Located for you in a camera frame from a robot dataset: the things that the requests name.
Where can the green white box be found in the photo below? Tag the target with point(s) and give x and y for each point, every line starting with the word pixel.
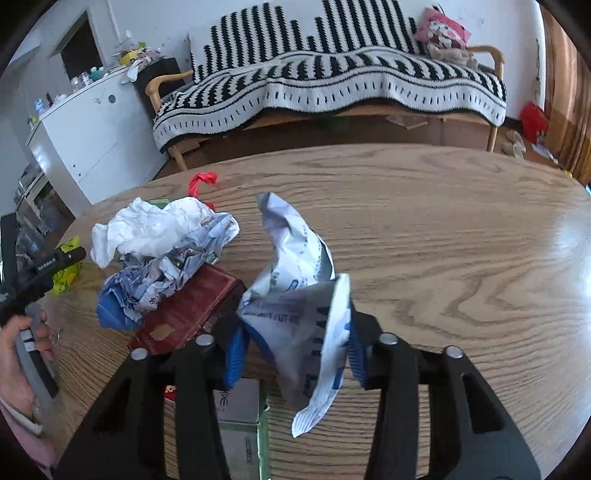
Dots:
pixel 240 415

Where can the white cabinet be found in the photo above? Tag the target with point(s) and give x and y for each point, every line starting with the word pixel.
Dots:
pixel 101 134

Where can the white crumpled paper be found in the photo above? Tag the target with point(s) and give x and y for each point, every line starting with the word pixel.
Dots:
pixel 147 226

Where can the beige plush toy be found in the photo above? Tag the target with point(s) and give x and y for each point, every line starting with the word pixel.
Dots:
pixel 450 53

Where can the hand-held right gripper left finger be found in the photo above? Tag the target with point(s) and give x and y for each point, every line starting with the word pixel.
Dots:
pixel 234 360

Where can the yellow toy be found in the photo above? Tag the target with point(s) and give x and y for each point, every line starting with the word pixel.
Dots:
pixel 128 57

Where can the white blue wipes packet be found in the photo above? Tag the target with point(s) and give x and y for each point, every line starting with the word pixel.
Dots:
pixel 300 323

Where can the white shelf rack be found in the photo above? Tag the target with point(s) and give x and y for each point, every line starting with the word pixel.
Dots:
pixel 41 198

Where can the dark red box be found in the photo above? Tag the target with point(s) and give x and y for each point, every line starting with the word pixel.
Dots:
pixel 184 314

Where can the person's left hand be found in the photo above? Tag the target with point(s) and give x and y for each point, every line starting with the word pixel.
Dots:
pixel 9 364

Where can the sofa with striped blanket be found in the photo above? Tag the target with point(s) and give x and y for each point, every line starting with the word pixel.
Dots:
pixel 346 78

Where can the pink cartoon cushion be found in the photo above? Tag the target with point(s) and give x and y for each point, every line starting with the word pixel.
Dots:
pixel 443 27

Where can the yellow-green snack packet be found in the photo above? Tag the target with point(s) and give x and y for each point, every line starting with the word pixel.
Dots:
pixel 67 277

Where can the red bag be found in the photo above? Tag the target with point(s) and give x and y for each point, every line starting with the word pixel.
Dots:
pixel 535 120

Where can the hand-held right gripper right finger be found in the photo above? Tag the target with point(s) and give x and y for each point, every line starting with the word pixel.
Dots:
pixel 358 364

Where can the red plastic strip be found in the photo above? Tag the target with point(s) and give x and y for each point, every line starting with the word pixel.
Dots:
pixel 203 177

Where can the beige slipper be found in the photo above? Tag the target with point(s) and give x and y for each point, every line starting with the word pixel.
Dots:
pixel 519 148
pixel 509 142

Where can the crumpled blue white wrapper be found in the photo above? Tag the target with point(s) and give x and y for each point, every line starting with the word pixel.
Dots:
pixel 157 281

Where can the black speaker cabinet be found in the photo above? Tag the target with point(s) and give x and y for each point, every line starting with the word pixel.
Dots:
pixel 157 69

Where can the small red white packet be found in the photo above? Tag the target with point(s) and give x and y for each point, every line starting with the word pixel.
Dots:
pixel 170 394

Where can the person's left forearm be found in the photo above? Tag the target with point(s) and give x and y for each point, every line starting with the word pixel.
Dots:
pixel 23 438

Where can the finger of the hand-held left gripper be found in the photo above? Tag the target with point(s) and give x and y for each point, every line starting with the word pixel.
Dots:
pixel 60 270

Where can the brown cardboard piece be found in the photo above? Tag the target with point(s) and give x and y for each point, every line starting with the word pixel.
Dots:
pixel 406 122

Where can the flat green box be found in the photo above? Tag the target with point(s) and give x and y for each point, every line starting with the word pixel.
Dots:
pixel 160 202

